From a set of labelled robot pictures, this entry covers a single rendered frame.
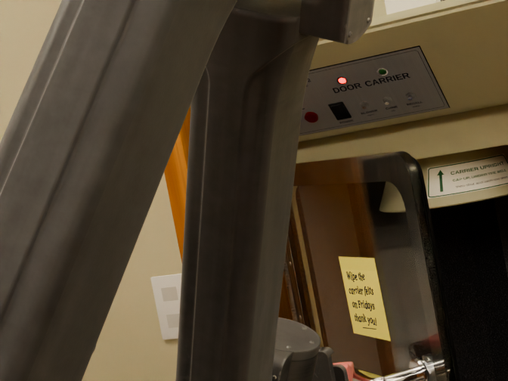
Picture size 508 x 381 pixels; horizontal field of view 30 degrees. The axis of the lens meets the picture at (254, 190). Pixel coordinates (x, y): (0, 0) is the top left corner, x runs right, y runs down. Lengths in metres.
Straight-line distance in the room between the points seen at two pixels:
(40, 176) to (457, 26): 0.59
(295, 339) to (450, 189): 0.38
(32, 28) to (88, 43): 1.46
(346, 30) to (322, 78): 0.49
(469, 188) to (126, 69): 0.70
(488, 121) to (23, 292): 0.70
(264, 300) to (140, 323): 1.21
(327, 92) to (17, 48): 0.98
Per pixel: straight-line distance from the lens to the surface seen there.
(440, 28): 0.87
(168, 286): 1.68
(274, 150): 0.48
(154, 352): 1.74
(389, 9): 0.91
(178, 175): 1.01
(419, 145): 0.99
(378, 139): 1.01
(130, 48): 0.34
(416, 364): 0.83
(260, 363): 0.57
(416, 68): 0.91
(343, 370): 0.78
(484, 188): 1.01
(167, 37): 0.35
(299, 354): 0.66
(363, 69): 0.92
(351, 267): 0.90
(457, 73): 0.91
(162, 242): 1.67
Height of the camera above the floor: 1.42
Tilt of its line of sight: 3 degrees down
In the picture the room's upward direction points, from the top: 11 degrees counter-clockwise
